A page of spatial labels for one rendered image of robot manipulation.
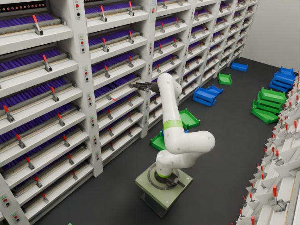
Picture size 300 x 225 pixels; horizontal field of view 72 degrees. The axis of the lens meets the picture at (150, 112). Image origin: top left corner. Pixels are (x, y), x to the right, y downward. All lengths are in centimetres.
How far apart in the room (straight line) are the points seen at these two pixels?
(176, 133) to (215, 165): 126
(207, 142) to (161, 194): 63
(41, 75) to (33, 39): 19
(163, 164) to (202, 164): 87
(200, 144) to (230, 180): 116
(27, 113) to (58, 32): 48
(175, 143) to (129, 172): 108
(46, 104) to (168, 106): 73
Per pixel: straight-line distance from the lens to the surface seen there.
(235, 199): 218
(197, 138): 117
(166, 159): 151
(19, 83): 125
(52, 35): 127
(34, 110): 138
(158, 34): 200
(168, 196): 163
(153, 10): 183
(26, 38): 122
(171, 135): 114
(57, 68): 134
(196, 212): 199
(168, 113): 121
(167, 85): 131
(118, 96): 177
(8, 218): 176
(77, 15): 133
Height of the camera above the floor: 171
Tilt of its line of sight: 37 degrees down
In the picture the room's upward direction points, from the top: 4 degrees clockwise
